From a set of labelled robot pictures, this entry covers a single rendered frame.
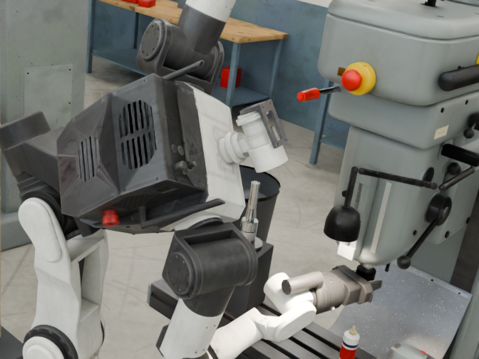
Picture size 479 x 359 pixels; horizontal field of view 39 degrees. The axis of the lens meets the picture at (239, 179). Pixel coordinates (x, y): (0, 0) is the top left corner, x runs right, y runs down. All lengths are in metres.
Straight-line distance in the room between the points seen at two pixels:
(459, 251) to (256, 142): 0.87
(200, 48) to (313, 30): 5.32
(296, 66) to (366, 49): 5.52
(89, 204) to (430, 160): 0.71
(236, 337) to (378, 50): 0.66
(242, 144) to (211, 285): 0.27
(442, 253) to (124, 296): 2.13
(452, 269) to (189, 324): 0.92
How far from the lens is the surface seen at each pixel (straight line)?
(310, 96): 1.34
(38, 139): 1.47
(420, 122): 1.36
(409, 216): 1.50
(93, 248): 1.56
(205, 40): 1.36
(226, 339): 1.47
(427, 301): 2.02
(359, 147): 1.48
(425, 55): 1.26
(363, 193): 1.45
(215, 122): 1.32
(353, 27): 1.31
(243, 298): 1.89
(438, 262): 2.00
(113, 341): 3.40
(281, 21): 6.88
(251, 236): 1.86
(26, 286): 3.79
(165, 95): 1.20
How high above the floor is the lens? 2.04
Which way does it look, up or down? 23 degrees down
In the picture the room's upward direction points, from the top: 8 degrees clockwise
